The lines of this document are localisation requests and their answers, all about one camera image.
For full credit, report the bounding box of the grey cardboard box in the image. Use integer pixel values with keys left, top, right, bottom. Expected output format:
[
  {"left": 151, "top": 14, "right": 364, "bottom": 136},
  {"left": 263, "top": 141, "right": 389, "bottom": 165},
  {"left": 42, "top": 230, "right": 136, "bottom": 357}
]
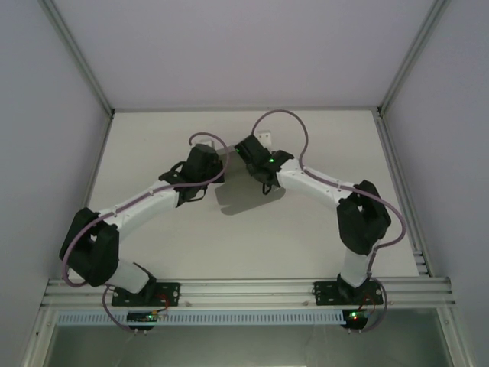
[{"left": 213, "top": 152, "right": 286, "bottom": 216}]

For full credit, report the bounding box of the aluminium table side rail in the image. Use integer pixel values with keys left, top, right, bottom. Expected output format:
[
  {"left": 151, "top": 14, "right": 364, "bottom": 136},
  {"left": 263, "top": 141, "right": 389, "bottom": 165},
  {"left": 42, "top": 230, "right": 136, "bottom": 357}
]
[{"left": 374, "top": 111, "right": 436, "bottom": 278}]

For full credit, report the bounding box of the aluminium mounting rail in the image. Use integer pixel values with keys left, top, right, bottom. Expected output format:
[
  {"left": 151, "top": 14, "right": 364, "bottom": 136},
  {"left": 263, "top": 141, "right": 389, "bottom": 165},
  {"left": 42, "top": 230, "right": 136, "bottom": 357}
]
[{"left": 40, "top": 278, "right": 458, "bottom": 307}]

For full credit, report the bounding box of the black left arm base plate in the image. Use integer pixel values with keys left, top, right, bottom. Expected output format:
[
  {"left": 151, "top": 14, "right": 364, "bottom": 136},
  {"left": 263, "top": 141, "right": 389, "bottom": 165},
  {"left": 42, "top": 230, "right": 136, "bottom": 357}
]
[{"left": 111, "top": 281, "right": 181, "bottom": 307}]

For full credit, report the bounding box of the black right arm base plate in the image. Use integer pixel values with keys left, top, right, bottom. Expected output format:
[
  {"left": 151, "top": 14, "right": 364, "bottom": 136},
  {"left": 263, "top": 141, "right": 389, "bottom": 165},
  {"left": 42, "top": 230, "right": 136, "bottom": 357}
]
[{"left": 313, "top": 280, "right": 384, "bottom": 307}]

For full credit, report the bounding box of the slotted light blue cable duct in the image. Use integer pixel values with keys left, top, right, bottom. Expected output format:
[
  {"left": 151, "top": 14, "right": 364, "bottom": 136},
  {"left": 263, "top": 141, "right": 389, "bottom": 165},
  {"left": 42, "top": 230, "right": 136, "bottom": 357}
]
[{"left": 56, "top": 310, "right": 345, "bottom": 326}]

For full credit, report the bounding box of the aluminium frame post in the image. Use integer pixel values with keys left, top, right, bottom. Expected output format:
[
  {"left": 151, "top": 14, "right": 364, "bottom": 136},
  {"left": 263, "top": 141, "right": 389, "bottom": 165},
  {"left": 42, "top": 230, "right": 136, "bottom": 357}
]
[
  {"left": 435, "top": 305, "right": 471, "bottom": 367},
  {"left": 39, "top": 0, "right": 116, "bottom": 116},
  {"left": 375, "top": 0, "right": 449, "bottom": 116},
  {"left": 19, "top": 307, "right": 59, "bottom": 367}
]

